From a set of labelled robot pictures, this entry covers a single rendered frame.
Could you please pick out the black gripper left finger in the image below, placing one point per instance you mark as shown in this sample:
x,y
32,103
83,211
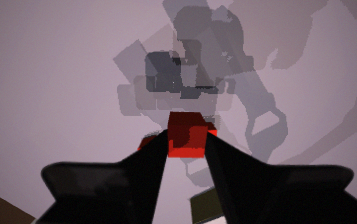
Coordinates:
x,y
134,181

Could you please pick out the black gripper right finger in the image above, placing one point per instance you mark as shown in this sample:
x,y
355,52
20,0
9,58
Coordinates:
x,y
249,188

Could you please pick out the red cube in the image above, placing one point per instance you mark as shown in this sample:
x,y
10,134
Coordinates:
x,y
211,128
145,141
187,134

